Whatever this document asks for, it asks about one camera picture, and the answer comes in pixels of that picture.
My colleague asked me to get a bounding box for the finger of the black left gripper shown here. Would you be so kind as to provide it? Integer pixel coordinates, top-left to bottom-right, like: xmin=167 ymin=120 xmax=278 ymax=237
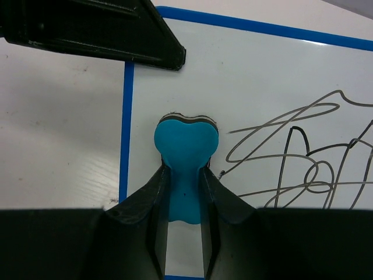
xmin=1 ymin=0 xmax=186 ymax=71

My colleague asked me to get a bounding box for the blue whiteboard eraser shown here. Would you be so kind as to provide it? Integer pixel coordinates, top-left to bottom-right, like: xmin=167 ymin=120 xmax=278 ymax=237
xmin=154 ymin=113 xmax=219 ymax=225

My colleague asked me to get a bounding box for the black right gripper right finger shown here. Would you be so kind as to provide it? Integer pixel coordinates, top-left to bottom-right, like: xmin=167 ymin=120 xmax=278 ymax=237
xmin=198 ymin=167 xmax=262 ymax=279

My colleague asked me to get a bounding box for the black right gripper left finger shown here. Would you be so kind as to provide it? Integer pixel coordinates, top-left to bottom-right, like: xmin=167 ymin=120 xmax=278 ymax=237
xmin=101 ymin=165 xmax=171 ymax=279

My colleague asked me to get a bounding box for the blue framed small whiteboard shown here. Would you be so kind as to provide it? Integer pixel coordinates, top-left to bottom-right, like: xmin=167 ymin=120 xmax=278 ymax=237
xmin=119 ymin=7 xmax=372 ymax=279

